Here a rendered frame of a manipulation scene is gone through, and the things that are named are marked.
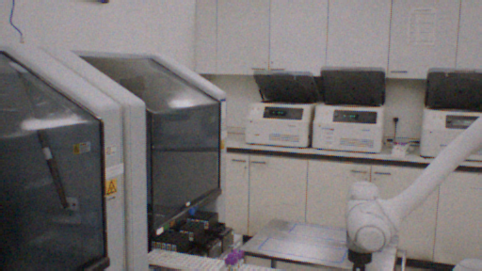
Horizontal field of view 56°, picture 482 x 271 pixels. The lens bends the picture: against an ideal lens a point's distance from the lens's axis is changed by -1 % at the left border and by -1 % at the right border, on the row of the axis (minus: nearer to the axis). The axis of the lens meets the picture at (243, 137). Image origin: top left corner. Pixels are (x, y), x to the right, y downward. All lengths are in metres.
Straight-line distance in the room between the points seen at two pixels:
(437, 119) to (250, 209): 1.70
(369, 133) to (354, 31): 0.88
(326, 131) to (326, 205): 0.62
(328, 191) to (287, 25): 1.47
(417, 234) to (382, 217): 2.64
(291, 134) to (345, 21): 1.05
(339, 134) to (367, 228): 2.57
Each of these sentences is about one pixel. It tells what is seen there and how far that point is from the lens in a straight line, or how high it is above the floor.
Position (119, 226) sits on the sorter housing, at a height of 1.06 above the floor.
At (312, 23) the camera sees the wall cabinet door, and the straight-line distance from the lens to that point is 4.08.
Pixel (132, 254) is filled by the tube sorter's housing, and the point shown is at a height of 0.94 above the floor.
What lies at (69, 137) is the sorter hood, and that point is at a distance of 1.25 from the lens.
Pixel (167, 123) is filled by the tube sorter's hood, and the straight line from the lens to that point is 1.66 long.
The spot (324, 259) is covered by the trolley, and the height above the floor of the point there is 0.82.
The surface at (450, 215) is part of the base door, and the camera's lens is 3.86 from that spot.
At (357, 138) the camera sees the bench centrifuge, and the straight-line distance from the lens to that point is 3.76.
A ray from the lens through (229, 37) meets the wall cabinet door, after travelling 4.29.
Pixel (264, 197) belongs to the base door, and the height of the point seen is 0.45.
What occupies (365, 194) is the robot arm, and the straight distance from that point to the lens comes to 1.40.
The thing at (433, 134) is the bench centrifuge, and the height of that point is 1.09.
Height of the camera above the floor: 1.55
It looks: 8 degrees down
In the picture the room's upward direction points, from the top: 1 degrees clockwise
